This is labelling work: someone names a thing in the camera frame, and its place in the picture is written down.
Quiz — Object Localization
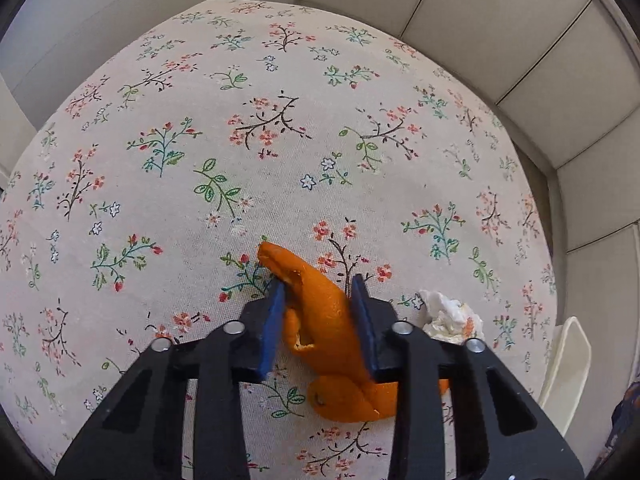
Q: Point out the white chair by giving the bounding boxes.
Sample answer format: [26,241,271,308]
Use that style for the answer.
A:
[537,316,593,436]

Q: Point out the crumpled white tissue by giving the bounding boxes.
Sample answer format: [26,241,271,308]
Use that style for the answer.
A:
[419,289,486,345]

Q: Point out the floral tablecloth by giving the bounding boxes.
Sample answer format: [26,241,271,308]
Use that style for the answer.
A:
[0,0,558,480]

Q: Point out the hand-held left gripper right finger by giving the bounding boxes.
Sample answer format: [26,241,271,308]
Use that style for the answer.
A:
[350,274,586,480]

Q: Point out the orange peel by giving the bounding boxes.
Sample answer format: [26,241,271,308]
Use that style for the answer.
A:
[257,241,451,423]

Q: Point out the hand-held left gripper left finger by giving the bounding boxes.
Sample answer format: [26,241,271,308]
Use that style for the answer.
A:
[55,280,287,480]

